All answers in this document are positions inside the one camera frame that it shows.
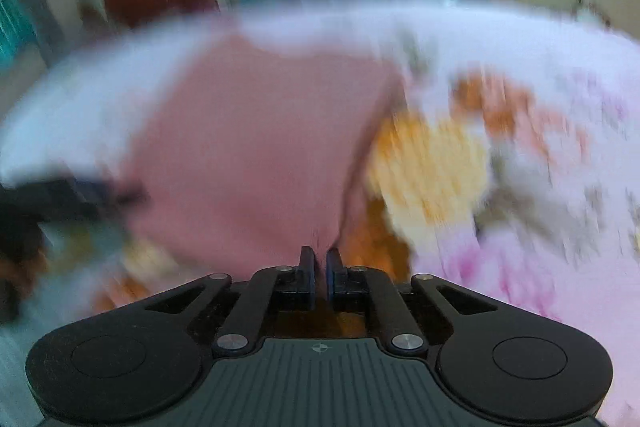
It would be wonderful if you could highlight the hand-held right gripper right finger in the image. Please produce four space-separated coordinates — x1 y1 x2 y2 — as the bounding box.
326 248 501 356

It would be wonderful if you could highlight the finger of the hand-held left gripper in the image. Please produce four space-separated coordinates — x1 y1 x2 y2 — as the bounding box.
47 176 150 223

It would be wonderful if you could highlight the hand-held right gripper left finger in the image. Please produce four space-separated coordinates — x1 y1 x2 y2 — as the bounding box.
142 246 318 356

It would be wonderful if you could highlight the pink knit shirt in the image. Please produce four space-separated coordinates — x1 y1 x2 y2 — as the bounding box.
112 32 408 290

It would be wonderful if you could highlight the teal striped cloth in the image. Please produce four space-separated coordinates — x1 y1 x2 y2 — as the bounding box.
0 0 38 64

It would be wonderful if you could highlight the white floral bed sheet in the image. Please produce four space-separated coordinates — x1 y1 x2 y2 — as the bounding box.
0 0 640 427

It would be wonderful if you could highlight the small white brown object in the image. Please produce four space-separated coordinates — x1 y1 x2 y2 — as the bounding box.
572 0 613 30

